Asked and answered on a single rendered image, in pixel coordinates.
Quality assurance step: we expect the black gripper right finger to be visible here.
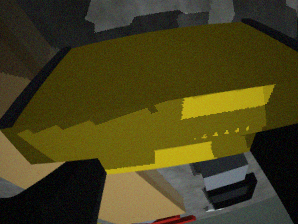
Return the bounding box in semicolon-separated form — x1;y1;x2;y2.
250;125;298;224

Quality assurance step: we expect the tan panel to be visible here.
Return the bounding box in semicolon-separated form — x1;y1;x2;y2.
0;0;185;224

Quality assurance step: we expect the red spirit level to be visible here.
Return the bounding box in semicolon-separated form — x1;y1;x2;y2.
152;214;181;224
164;216;197;224

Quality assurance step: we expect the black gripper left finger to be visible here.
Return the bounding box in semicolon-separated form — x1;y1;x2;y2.
0;157;108;224

